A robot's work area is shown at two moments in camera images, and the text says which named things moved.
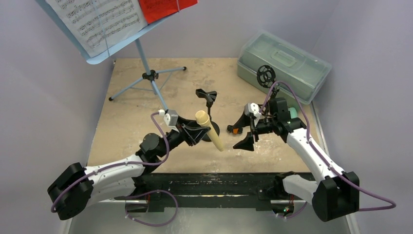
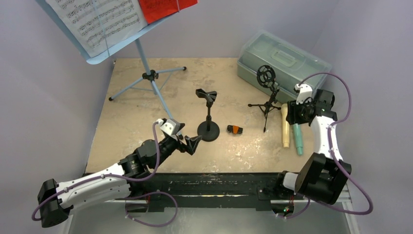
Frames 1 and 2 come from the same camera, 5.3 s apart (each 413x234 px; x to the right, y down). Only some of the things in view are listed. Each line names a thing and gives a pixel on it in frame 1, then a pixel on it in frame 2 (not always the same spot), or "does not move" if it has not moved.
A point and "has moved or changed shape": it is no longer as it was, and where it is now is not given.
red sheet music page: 155,10 does not move
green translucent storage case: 304,70 does not move
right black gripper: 253,126 to 297,114
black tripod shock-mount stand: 266,77 does not move
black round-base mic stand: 210,97 does not move
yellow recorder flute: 202,118 has moved or changed shape
